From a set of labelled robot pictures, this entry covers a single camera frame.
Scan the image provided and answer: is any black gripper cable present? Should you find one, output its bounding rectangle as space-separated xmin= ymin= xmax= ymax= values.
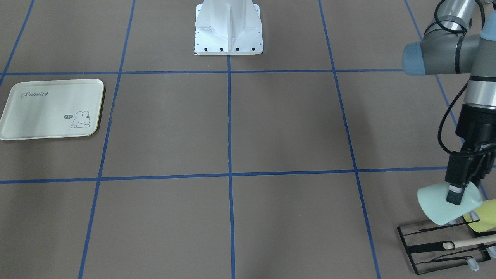
xmin=437 ymin=0 xmax=486 ymax=152

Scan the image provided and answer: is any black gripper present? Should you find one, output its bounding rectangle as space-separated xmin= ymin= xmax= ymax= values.
xmin=445 ymin=104 xmax=496 ymax=205

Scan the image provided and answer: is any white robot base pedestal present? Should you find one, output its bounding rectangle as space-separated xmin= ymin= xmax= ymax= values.
xmin=194 ymin=0 xmax=264 ymax=55

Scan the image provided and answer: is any black wire cup rack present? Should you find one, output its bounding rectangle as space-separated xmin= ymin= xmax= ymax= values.
xmin=396 ymin=218 xmax=495 ymax=275

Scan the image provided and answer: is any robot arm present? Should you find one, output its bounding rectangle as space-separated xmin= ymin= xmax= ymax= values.
xmin=402 ymin=0 xmax=496 ymax=205

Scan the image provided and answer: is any yellow cup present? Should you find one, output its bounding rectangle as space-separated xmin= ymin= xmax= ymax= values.
xmin=463 ymin=199 xmax=496 ymax=233

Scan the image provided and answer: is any mint green cup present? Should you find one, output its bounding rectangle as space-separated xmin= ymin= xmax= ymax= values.
xmin=417 ymin=182 xmax=483 ymax=226

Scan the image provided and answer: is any cream rabbit print tray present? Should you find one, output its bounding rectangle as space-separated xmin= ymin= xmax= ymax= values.
xmin=0 ymin=78 xmax=105 ymax=141

